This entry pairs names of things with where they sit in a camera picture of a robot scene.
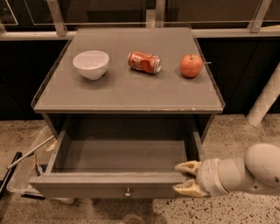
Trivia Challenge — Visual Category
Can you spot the grey drawer cabinet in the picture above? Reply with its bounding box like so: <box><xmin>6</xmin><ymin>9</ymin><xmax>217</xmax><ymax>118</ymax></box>
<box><xmin>32</xmin><ymin>27</ymin><xmax>224</xmax><ymax>134</ymax></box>

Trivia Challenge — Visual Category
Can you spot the crumpled snack bag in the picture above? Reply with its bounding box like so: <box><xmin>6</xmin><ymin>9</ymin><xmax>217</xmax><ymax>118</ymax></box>
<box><xmin>35</xmin><ymin>164</ymin><xmax>47</xmax><ymax>177</ymax></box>

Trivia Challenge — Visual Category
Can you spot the clear plastic trash bin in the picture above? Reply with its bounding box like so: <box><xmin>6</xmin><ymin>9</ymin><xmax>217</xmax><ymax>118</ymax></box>
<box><xmin>7</xmin><ymin>127</ymin><xmax>56</xmax><ymax>199</ymax></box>

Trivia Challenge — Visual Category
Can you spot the black flat bar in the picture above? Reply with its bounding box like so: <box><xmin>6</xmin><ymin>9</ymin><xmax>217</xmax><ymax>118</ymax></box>
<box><xmin>0</xmin><ymin>151</ymin><xmax>22</xmax><ymax>199</ymax></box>

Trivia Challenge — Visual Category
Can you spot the metal rod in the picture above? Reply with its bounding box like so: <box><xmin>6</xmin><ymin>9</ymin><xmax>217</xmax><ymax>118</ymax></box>
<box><xmin>6</xmin><ymin>135</ymin><xmax>54</xmax><ymax>171</ymax></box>

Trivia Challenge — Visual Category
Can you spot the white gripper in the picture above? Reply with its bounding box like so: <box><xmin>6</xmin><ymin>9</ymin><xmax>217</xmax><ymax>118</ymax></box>
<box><xmin>172</xmin><ymin>158</ymin><xmax>228</xmax><ymax>197</ymax></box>

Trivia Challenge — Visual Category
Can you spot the white ceramic bowl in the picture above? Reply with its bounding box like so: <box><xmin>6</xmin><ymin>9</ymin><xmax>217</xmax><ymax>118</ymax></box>
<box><xmin>73</xmin><ymin>50</ymin><xmax>109</xmax><ymax>80</ymax></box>

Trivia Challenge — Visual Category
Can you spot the red soda can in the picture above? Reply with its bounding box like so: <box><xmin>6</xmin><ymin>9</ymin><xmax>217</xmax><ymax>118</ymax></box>
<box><xmin>128</xmin><ymin>51</ymin><xmax>161</xmax><ymax>74</ymax></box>

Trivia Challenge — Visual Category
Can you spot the metal railing frame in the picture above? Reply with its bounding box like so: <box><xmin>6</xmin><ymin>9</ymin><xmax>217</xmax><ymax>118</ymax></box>
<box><xmin>0</xmin><ymin>0</ymin><xmax>280</xmax><ymax>41</ymax></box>

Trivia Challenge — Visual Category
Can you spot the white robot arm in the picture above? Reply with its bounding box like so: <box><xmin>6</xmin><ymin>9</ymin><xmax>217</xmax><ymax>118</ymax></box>
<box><xmin>173</xmin><ymin>143</ymin><xmax>280</xmax><ymax>197</ymax></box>

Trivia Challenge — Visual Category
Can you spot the red apple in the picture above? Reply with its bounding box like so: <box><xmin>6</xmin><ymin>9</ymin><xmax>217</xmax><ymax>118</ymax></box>
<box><xmin>180</xmin><ymin>54</ymin><xmax>203</xmax><ymax>78</ymax></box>

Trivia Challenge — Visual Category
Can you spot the grey top drawer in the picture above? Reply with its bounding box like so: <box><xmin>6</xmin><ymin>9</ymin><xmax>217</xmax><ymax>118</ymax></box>
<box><xmin>29</xmin><ymin>117</ymin><xmax>201</xmax><ymax>199</ymax></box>

